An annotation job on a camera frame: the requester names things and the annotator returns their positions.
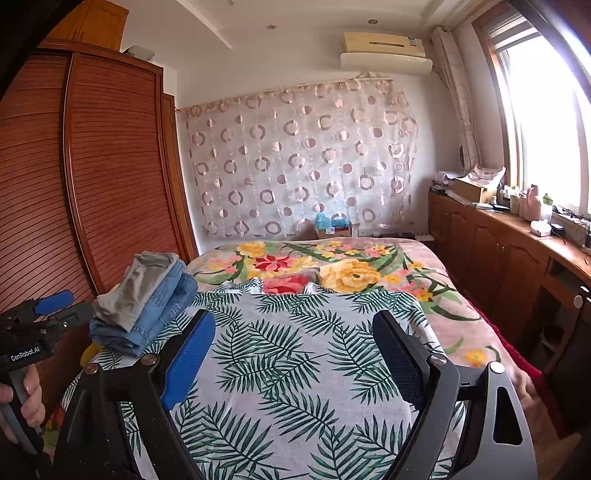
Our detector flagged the leaf print bed sheet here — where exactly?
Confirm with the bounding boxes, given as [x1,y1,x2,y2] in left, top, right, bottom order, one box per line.
[60,279,467,480]

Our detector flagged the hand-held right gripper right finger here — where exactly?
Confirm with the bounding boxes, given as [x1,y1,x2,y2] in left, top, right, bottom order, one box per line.
[372,310,539,480]

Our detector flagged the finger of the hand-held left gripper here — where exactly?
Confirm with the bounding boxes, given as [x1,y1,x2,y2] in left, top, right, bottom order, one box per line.
[28,290,75,319]
[44,302,95,337]

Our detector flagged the box with blue bag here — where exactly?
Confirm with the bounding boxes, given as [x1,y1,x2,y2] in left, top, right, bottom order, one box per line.
[315,212,361,238]

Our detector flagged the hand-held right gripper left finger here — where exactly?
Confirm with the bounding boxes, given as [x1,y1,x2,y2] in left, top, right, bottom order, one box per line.
[53,308,217,480]

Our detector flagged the cardboard box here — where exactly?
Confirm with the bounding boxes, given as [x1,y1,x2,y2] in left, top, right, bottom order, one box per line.
[452,178,497,204]

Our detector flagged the floral blanket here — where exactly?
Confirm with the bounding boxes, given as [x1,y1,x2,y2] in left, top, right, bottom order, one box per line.
[187,239,539,398]

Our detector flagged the folded blue jeans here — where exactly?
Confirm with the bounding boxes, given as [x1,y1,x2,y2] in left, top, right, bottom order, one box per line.
[89,263,199,357]

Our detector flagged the pink bottle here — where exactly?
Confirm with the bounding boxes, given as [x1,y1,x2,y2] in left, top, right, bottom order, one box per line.
[524,184,542,220]

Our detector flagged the folded newspapers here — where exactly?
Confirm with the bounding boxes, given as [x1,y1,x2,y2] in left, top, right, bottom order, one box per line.
[466,165,506,185]

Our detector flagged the wooden slatted wardrobe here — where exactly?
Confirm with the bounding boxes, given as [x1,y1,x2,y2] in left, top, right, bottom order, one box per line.
[0,39,199,402]

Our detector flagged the stack of papers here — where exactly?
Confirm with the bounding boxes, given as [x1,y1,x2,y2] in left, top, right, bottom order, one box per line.
[431,171,462,192]

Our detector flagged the wooden overhead cupboard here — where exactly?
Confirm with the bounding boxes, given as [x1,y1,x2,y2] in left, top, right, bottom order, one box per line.
[44,0,130,51]

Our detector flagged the circle pattern curtain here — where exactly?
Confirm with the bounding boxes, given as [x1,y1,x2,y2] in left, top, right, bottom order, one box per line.
[178,78,419,238]

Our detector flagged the grey pants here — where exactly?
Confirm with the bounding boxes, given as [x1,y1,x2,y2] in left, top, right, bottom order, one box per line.
[92,251,180,330]

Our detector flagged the bundled patterned window curtain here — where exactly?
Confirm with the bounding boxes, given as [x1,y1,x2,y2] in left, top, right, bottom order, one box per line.
[431,27,481,174]

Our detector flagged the wall air conditioner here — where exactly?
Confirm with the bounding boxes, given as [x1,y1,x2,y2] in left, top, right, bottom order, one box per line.
[340,31,433,75]

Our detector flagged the red cloth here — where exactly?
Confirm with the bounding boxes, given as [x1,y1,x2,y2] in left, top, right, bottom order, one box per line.
[475,305,571,439]

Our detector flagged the person's left hand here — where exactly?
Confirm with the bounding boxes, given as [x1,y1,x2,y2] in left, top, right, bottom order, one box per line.
[0,367,47,444]

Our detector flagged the wooden side cabinet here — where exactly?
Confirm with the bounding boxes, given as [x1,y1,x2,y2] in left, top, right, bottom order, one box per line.
[427,189,591,384]

